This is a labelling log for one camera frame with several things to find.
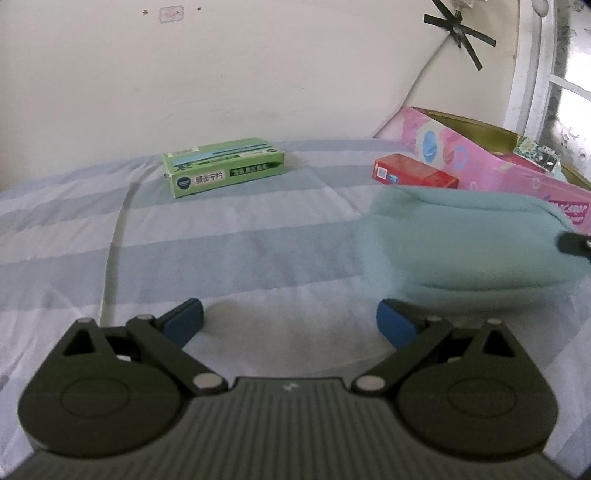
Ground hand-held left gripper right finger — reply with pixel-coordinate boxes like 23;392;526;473
352;300;518;394

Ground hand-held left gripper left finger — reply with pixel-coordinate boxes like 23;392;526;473
62;298;228;394

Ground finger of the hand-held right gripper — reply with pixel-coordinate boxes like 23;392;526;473
556;230;591;256

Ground green and blue carton box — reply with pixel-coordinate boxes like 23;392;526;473
512;135;561;175

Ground teal fabric pencil pouch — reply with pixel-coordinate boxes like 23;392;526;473
359;186;591;306

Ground pink tin box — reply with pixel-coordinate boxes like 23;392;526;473
372;106;591;239

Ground striped bedsheet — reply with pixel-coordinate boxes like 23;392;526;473
0;137;591;480

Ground green and white box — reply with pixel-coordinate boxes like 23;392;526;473
161;136;286;199

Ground red carton box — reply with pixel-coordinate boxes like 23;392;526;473
373;153;461;190

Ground black tape cross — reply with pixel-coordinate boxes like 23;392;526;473
423;0;498;71

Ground white window frame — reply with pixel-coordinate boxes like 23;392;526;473
502;0;591;190

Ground white wall cable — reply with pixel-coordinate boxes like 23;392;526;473
372;28;459;138

